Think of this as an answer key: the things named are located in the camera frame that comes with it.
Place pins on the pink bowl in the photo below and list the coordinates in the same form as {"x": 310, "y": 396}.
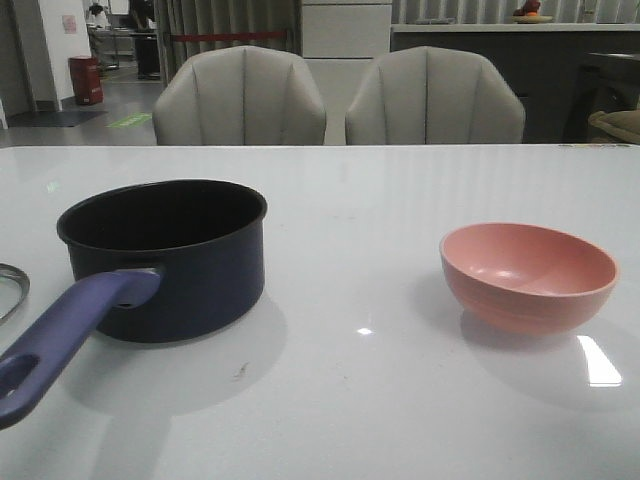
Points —
{"x": 526, "y": 278}

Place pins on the glass lid blue knob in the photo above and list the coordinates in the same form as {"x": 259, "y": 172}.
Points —
{"x": 15, "y": 286}

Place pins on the dark blue saucepan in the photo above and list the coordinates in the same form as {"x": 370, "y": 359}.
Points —
{"x": 152, "y": 263}

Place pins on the left beige chair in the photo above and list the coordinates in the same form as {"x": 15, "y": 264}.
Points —
{"x": 241, "y": 96}

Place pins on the beige chair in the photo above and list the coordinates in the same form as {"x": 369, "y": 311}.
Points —
{"x": 241, "y": 96}
{"x": 428, "y": 95}

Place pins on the right beige chair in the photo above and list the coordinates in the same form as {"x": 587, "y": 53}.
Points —
{"x": 428, "y": 95}

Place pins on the white cabinet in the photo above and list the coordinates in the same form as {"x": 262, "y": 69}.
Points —
{"x": 345, "y": 29}

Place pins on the red barrier tape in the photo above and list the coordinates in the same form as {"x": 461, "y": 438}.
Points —
{"x": 228, "y": 37}

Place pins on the person in dark clothes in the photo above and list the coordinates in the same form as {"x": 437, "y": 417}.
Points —
{"x": 141, "y": 15}

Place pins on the dark counter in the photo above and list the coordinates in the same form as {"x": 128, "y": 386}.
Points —
{"x": 539, "y": 62}

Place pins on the red trash bin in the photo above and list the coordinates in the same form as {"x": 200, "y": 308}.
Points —
{"x": 84, "y": 73}

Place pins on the fruit plate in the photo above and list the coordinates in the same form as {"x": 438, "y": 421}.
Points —
{"x": 529, "y": 13}

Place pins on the person in white clothes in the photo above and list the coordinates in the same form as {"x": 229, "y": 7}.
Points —
{"x": 98, "y": 15}

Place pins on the olive cushion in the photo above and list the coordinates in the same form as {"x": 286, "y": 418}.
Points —
{"x": 620, "y": 127}

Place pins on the pink wall notice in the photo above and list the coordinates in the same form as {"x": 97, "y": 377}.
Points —
{"x": 69, "y": 24}

